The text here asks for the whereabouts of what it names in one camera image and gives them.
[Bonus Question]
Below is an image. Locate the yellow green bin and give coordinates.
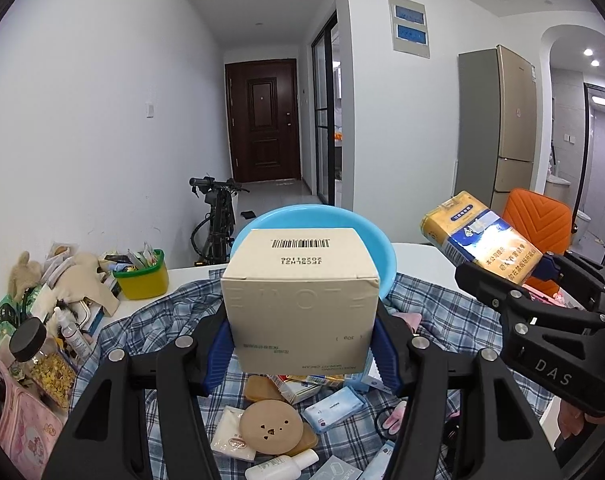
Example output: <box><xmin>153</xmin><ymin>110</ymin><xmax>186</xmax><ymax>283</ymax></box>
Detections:
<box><xmin>112</xmin><ymin>250</ymin><xmax>169</xmax><ymax>300</ymax></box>

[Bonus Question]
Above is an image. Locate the grey wall panel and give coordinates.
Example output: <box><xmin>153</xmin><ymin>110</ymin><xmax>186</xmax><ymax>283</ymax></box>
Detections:
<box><xmin>387</xmin><ymin>0</ymin><xmax>431</xmax><ymax>58</ymax></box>

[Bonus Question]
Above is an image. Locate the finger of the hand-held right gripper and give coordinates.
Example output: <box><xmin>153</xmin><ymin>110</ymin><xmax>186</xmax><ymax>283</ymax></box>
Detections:
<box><xmin>455</xmin><ymin>259</ymin><xmax>605</xmax><ymax>342</ymax></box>
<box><xmin>541</xmin><ymin>252</ymin><xmax>605</xmax><ymax>312</ymax></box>

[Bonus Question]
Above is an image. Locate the yellow blue cigarette pack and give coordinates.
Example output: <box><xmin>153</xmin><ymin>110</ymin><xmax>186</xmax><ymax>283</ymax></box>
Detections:
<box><xmin>421</xmin><ymin>190</ymin><xmax>543</xmax><ymax>286</ymax></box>

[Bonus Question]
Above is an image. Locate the black electric scooter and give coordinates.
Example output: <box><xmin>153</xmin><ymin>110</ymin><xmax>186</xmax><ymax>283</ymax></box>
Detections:
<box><xmin>189</xmin><ymin>176</ymin><xmax>250</xmax><ymax>265</ymax></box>

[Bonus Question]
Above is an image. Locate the white plastic bottle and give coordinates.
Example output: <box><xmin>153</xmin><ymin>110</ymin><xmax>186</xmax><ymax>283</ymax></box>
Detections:
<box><xmin>245</xmin><ymin>448</ymin><xmax>320</xmax><ymax>480</ymax></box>

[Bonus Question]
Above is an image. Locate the white red cigarette pack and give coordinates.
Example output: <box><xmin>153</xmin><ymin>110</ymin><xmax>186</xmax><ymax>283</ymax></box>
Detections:
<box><xmin>268</xmin><ymin>374</ymin><xmax>296</xmax><ymax>397</ymax></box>

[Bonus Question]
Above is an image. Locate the white tissue pack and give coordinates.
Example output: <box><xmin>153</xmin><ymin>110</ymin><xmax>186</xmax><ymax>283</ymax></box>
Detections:
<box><xmin>211</xmin><ymin>405</ymin><xmax>258</xmax><ymax>462</ymax></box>

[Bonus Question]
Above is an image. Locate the blue plastic basin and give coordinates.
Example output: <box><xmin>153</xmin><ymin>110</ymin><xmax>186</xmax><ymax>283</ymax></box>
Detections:
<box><xmin>231</xmin><ymin>204</ymin><xmax>397</xmax><ymax>306</ymax></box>

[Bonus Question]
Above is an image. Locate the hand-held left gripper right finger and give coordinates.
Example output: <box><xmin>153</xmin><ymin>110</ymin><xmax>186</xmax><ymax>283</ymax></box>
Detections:
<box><xmin>369</xmin><ymin>305</ymin><xmax>565</xmax><ymax>480</ymax></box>

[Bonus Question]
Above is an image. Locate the pink cartoon bag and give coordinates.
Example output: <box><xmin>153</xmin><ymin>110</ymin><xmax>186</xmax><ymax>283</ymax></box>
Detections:
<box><xmin>0</xmin><ymin>355</ymin><xmax>66</xmax><ymax>480</ymax></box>

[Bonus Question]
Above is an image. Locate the blue plaid cloth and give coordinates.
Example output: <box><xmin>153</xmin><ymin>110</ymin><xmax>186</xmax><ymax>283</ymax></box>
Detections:
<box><xmin>70</xmin><ymin>270</ymin><xmax>588</xmax><ymax>480</ymax></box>

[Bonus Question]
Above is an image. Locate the person's right hand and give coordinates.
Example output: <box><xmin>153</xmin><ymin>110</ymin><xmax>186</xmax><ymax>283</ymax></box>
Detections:
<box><xmin>557</xmin><ymin>397</ymin><xmax>605</xmax><ymax>441</ymax></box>

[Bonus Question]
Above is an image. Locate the gold grey refrigerator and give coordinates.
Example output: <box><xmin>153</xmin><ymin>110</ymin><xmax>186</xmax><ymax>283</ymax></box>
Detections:
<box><xmin>455</xmin><ymin>45</ymin><xmax>538</xmax><ymax>206</ymax></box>

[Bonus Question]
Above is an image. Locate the dark brown door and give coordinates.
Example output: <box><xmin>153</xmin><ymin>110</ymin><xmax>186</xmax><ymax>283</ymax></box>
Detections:
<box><xmin>225</xmin><ymin>58</ymin><xmax>302</xmax><ymax>182</ymax></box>

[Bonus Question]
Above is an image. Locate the beige plush toy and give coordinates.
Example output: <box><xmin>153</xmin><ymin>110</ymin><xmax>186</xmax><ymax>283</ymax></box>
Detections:
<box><xmin>7</xmin><ymin>251</ymin><xmax>120</xmax><ymax>318</ymax></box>

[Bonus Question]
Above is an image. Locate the pink bunny hair tie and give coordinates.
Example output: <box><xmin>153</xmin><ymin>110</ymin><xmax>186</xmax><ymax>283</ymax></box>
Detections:
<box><xmin>375</xmin><ymin>400</ymin><xmax>408</xmax><ymax>438</ymax></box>

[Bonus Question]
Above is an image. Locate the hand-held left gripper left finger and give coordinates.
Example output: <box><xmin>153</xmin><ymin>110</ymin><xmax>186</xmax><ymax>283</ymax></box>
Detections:
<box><xmin>41</xmin><ymin>305</ymin><xmax>233</xmax><ymax>480</ymax></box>

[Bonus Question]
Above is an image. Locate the orange chair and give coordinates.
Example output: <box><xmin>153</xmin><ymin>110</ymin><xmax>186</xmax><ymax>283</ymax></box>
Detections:
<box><xmin>502</xmin><ymin>188</ymin><xmax>575</xmax><ymax>261</ymax></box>

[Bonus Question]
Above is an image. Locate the round wooden bear coaster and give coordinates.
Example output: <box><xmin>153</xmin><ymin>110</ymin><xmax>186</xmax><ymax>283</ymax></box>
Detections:
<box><xmin>239</xmin><ymin>399</ymin><xmax>304</xmax><ymax>456</ymax></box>

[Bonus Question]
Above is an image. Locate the beige cardboard box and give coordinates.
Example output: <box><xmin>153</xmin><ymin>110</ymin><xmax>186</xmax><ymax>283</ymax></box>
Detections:
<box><xmin>221</xmin><ymin>227</ymin><xmax>381</xmax><ymax>376</ymax></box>

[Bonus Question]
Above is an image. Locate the white spray bottle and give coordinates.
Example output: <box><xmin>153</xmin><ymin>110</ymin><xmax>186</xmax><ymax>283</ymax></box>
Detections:
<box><xmin>52</xmin><ymin>306</ymin><xmax>90</xmax><ymax>361</ymax></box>

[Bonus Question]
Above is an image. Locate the clear jar black lid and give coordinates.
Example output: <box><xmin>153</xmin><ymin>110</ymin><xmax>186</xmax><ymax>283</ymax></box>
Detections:
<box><xmin>9</xmin><ymin>320</ymin><xmax>78</xmax><ymax>408</ymax></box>

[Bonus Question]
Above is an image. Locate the black framed glass door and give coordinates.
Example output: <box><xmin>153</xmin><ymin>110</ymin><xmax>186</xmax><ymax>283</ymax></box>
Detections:
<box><xmin>311</xmin><ymin>10</ymin><xmax>343</xmax><ymax>206</ymax></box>

